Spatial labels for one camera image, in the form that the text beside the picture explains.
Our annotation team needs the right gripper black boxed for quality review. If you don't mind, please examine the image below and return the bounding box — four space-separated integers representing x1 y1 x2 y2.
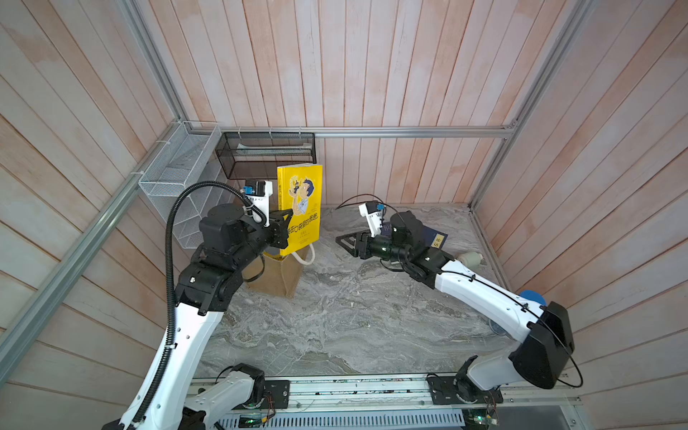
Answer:
338 231 413 269

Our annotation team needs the yellow book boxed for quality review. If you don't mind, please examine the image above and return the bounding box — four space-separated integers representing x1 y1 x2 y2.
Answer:
277 164 324 256

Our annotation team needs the brown canvas tote bag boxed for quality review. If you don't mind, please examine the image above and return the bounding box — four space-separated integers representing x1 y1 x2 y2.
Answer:
242 245 315 298

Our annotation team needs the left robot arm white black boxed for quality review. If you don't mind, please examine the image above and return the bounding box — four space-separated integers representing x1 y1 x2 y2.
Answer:
105 204 293 429

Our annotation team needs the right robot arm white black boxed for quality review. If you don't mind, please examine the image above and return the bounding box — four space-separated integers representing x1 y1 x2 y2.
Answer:
336 204 575 403

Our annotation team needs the small blue book far right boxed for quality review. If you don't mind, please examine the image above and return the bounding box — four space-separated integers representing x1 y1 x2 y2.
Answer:
424 226 448 249

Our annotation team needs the white tape roll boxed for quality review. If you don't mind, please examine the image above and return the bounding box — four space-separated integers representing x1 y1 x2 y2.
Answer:
458 252 484 270

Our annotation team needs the clear tube blue cap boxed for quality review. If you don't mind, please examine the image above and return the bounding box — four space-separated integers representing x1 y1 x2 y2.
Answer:
520 290 548 306

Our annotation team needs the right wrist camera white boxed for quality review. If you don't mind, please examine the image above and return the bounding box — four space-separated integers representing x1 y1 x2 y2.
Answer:
358 201 386 238

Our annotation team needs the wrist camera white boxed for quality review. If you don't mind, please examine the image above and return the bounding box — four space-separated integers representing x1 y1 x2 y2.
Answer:
243 179 273 227
358 201 386 238

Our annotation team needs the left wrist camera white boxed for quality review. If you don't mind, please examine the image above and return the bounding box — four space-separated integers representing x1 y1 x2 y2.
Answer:
243 179 273 227

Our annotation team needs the black mesh wall basket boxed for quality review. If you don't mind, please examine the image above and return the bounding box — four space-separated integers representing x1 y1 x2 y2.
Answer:
215 132 317 180

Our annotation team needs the white wire mesh shelf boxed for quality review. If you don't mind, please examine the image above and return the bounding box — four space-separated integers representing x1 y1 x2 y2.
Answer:
139 121 234 250

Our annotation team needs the aluminium frame bar back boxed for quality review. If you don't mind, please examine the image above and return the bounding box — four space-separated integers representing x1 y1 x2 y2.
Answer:
186 122 515 139

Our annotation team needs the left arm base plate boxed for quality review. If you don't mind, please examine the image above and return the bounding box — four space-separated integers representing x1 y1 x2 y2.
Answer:
253 379 291 410

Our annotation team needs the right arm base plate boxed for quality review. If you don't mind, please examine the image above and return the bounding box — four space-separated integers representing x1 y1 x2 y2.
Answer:
426 373 503 405

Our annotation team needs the aluminium rail front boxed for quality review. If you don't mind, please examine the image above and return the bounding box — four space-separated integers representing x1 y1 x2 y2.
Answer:
266 373 582 413

